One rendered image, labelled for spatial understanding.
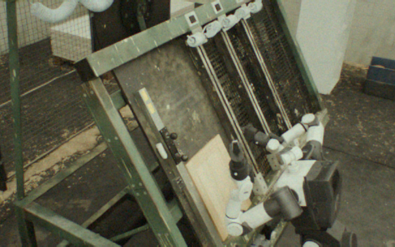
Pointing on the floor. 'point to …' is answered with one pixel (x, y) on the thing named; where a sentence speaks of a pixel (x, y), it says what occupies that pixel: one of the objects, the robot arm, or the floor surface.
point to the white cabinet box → (324, 38)
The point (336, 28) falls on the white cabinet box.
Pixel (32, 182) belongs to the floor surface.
